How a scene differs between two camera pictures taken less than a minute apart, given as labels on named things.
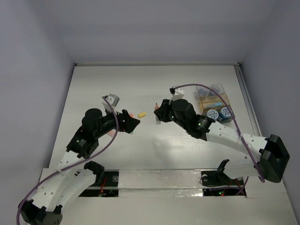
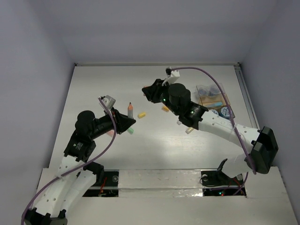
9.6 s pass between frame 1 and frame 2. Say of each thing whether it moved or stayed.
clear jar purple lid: stayed
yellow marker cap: stayed
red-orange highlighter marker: moved
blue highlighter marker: stayed
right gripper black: moved
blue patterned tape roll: stayed
